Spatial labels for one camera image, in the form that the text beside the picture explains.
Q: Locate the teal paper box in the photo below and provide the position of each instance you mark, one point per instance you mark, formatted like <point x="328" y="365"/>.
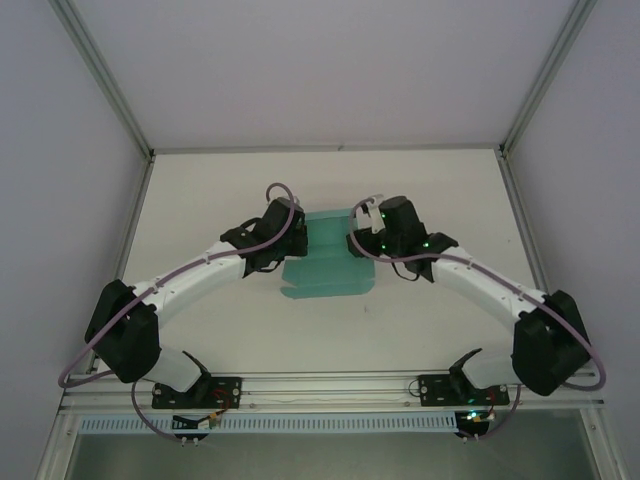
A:
<point x="330" y="280"/>

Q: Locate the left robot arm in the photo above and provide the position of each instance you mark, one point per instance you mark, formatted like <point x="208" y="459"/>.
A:
<point x="190" y="272"/>

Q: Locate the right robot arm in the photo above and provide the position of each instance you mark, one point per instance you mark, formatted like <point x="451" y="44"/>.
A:
<point x="480" y="280"/>

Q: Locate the small connector board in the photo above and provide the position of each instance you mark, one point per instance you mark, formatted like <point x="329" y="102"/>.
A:
<point x="475" y="419"/>
<point x="197" y="422"/>

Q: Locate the grey metal panel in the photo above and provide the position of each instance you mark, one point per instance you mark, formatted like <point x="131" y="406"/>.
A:
<point x="325" y="457"/>

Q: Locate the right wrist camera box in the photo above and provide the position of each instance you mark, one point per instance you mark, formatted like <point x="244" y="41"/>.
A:
<point x="376" y="215"/>

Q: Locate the aluminium table side rail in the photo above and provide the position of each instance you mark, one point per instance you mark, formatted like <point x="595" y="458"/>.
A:
<point x="130" y="240"/>
<point x="525" y="225"/>

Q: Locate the aluminium mounting rail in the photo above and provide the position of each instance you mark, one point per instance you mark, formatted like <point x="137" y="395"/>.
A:
<point x="325" y="390"/>

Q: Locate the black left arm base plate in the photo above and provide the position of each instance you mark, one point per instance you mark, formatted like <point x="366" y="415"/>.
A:
<point x="227" y="387"/>

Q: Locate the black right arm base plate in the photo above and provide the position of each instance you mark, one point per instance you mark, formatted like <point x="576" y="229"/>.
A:
<point x="435" y="390"/>

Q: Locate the aluminium frame post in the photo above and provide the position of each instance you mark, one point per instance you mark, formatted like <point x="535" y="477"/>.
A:
<point x="550" y="75"/>
<point x="100" y="75"/>

